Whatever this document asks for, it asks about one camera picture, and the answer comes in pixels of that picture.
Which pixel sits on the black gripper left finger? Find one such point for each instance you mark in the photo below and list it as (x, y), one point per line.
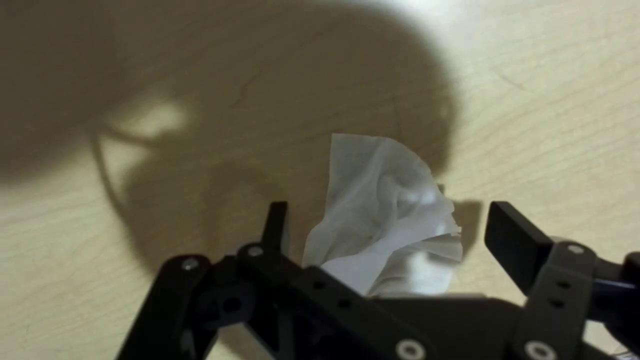
(201, 306)

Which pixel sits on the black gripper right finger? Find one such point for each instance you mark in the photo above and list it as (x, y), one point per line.
(561, 292)

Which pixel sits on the white paper napkin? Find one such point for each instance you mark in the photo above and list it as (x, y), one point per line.
(373, 201)

